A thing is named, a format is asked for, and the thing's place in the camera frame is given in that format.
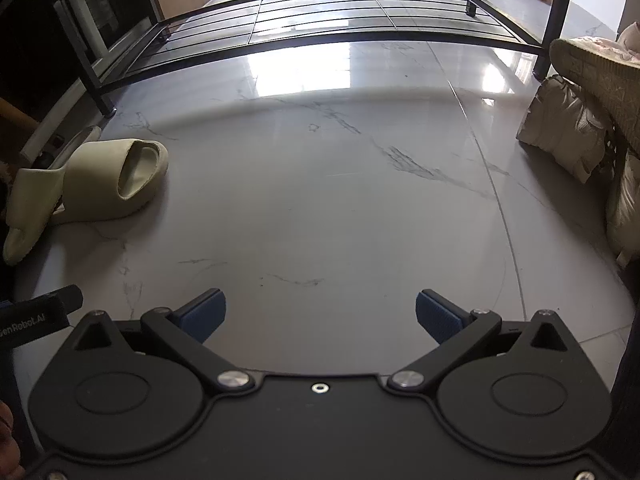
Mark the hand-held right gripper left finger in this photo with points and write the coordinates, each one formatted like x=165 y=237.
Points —
x=206 y=312

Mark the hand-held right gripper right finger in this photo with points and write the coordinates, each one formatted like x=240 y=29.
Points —
x=436 y=315

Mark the cream foam slipper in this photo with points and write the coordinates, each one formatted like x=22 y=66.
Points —
x=30 y=205
x=92 y=180

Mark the person's left hand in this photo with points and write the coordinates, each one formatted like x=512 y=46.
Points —
x=7 y=450

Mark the white power strip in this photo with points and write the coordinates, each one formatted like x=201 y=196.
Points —
x=67 y=145

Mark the cream padded sneaker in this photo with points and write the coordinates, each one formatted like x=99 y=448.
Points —
x=627 y=210
x=565 y=125

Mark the beige knit sneaker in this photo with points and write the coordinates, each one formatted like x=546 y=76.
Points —
x=595 y=75

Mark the black cabinet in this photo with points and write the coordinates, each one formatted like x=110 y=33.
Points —
x=45 y=25

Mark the black metal shoe rack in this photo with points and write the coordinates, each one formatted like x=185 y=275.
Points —
x=310 y=10

